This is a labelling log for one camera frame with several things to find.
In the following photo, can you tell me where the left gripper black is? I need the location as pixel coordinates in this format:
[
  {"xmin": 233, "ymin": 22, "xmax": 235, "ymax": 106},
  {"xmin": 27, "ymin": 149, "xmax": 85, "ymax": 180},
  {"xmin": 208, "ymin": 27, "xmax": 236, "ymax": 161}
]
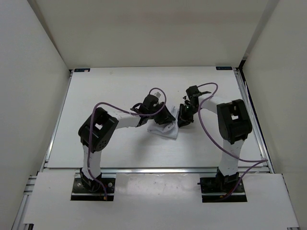
[{"xmin": 147, "ymin": 101, "xmax": 176, "ymax": 125}]

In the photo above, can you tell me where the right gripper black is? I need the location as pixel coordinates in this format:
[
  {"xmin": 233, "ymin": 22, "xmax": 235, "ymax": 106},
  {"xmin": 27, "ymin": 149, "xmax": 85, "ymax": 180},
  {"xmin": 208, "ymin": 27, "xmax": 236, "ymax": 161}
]
[{"xmin": 176, "ymin": 103, "xmax": 203, "ymax": 128}]

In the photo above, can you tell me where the white fabric skirt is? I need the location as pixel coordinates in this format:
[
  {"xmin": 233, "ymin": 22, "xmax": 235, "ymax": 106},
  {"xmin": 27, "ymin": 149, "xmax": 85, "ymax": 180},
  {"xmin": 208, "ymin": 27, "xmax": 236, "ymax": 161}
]
[{"xmin": 147, "ymin": 105, "xmax": 179, "ymax": 139}]

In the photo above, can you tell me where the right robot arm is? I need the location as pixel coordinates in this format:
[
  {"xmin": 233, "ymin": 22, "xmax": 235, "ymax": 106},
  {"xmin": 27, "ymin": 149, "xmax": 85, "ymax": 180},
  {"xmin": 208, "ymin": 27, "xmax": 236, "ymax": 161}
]
[{"xmin": 177, "ymin": 85, "xmax": 252, "ymax": 192}]

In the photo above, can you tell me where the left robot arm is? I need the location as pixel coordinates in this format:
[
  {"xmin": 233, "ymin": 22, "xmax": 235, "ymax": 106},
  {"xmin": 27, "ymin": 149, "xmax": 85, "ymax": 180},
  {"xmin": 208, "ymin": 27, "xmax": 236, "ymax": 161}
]
[{"xmin": 78, "ymin": 93, "xmax": 176, "ymax": 192}]

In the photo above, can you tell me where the white front cover board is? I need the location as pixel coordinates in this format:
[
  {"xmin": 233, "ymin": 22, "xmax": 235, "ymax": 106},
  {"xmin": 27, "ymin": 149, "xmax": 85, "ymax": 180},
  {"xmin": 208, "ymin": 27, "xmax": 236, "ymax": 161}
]
[{"xmin": 24, "ymin": 172, "xmax": 299, "ymax": 230}]

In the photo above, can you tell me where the left blue label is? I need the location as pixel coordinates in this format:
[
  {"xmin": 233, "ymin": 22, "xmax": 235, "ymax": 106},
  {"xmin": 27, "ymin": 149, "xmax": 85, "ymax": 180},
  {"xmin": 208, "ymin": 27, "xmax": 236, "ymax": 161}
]
[{"xmin": 74, "ymin": 68, "xmax": 90, "ymax": 72}]

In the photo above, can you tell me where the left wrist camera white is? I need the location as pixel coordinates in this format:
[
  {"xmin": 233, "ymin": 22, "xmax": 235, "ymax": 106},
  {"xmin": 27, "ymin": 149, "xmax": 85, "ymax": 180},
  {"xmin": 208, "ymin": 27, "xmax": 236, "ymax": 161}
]
[{"xmin": 153, "ymin": 92, "xmax": 161, "ymax": 98}]

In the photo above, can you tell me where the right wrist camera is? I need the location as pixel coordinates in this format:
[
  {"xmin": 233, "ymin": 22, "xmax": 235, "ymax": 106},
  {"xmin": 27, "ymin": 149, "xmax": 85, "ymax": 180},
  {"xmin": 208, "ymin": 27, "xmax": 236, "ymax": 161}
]
[{"xmin": 195, "ymin": 91, "xmax": 211, "ymax": 96}]

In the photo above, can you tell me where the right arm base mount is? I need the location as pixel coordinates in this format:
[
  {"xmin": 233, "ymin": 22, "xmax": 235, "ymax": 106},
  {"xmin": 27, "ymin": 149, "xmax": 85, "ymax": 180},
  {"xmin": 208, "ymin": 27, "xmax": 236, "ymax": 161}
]
[{"xmin": 197, "ymin": 169, "xmax": 248, "ymax": 203}]

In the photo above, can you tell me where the right aluminium side rail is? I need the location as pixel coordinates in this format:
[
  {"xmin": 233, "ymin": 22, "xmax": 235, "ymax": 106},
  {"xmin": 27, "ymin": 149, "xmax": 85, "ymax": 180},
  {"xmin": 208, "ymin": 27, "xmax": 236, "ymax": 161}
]
[{"xmin": 234, "ymin": 68, "xmax": 275, "ymax": 173}]

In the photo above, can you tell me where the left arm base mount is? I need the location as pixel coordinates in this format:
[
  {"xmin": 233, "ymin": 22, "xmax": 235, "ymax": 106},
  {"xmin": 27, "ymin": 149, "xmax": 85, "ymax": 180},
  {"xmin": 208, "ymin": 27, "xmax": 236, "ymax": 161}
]
[{"xmin": 71, "ymin": 174, "xmax": 116, "ymax": 202}]

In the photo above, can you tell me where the aluminium front rail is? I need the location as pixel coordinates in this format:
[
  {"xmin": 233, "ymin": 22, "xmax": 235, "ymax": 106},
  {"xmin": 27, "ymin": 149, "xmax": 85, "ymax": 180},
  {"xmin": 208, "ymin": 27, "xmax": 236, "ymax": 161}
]
[{"xmin": 41, "ymin": 166, "xmax": 271, "ymax": 174}]

